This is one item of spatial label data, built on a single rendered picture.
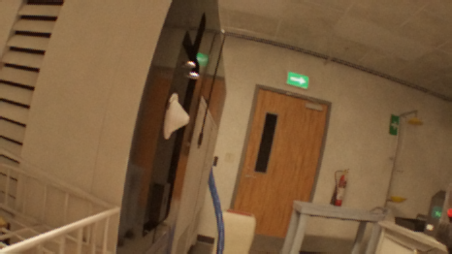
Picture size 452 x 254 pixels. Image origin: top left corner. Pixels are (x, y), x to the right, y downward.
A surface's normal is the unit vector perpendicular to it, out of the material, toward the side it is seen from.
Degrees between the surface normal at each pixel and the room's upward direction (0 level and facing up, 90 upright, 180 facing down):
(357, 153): 90
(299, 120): 90
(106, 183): 90
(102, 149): 90
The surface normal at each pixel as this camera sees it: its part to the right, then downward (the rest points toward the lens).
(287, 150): 0.00, -0.11
